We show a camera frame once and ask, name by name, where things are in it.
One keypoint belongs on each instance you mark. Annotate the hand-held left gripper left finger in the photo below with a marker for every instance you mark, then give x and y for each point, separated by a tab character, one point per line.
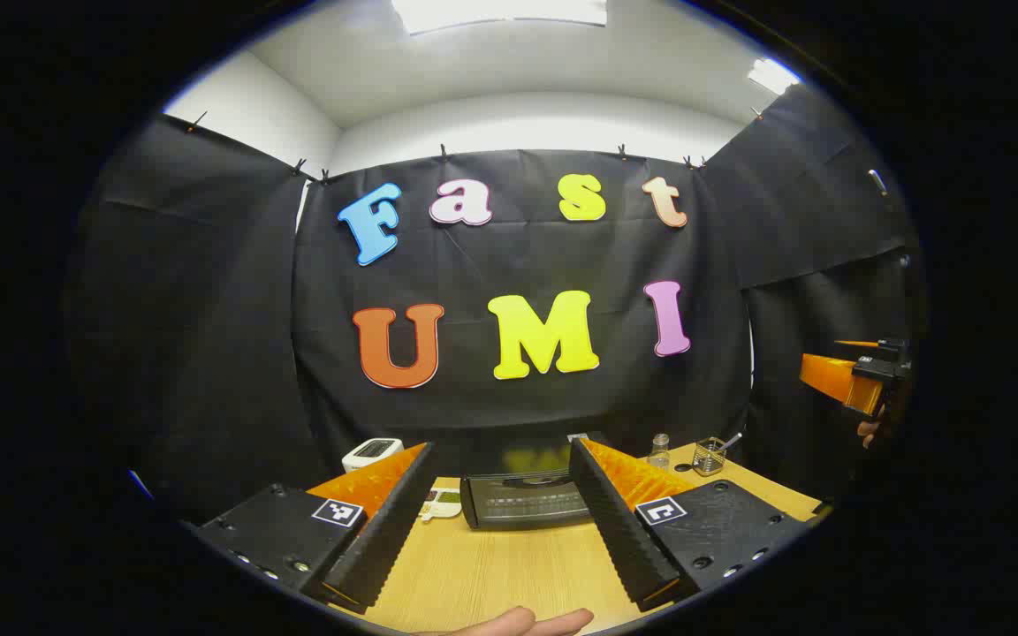
390	530

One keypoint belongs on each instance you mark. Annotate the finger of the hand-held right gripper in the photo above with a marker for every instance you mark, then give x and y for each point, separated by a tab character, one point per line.
827	373

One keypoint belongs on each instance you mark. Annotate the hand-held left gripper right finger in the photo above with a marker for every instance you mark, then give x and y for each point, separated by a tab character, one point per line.
619	530

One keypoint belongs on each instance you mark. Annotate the black electric oven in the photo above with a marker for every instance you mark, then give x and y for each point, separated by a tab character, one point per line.
527	503

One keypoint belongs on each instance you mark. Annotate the white divided grain dish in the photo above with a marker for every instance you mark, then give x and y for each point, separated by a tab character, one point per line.
444	505

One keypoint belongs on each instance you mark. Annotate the white toaster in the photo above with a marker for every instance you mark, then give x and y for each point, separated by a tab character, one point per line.
371	452

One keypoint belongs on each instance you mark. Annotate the clear glass bottle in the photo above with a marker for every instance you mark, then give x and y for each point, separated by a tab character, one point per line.
659	453

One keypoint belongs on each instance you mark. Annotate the metal spoon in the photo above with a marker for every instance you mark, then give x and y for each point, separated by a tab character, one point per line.
733	439

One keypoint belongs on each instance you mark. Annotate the black backdrop cloth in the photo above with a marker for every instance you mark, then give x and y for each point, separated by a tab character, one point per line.
208	353

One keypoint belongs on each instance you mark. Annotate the small ceiling light panel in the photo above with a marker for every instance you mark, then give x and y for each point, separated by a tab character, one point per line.
772	76

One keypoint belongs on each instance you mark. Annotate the large ceiling light panel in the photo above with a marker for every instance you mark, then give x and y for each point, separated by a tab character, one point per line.
500	12

